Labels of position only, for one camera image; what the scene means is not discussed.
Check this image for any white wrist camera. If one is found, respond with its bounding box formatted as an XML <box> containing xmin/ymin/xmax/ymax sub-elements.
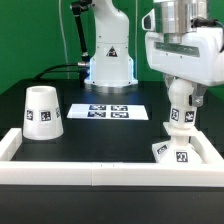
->
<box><xmin>142</xmin><ymin>9</ymin><xmax>155</xmax><ymax>32</ymax></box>

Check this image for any white lamp bulb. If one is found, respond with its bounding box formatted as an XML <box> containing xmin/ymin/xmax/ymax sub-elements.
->
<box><xmin>168</xmin><ymin>79</ymin><xmax>197</xmax><ymax>129</ymax></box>

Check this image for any black cable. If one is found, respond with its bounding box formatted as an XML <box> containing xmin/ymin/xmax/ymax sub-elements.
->
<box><xmin>32</xmin><ymin>63</ymin><xmax>91</xmax><ymax>82</ymax></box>

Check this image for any white lamp shade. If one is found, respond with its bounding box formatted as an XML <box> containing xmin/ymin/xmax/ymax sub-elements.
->
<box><xmin>23</xmin><ymin>86</ymin><xmax>63</xmax><ymax>140</ymax></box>

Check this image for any white marker sheet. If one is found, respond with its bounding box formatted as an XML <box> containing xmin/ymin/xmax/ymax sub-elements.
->
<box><xmin>67</xmin><ymin>104</ymin><xmax>148</xmax><ymax>120</ymax></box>

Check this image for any white hanging cable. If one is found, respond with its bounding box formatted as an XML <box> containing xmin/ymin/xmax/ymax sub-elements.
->
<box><xmin>58</xmin><ymin>0</ymin><xmax>71</xmax><ymax>80</ymax></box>

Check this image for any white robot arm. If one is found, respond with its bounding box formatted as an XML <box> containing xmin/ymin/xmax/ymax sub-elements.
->
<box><xmin>86</xmin><ymin>0</ymin><xmax>224</xmax><ymax>106</ymax></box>

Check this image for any white lamp base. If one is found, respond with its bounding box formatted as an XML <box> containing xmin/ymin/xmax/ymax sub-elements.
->
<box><xmin>152</xmin><ymin>122</ymin><xmax>202</xmax><ymax>164</ymax></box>

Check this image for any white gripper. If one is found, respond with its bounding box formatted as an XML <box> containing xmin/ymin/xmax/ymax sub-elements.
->
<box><xmin>145</xmin><ymin>28</ymin><xmax>224</xmax><ymax>107</ymax></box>

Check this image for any white U-shaped frame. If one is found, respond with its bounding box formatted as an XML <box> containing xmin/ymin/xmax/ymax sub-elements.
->
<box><xmin>0</xmin><ymin>128</ymin><xmax>224</xmax><ymax>187</ymax></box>

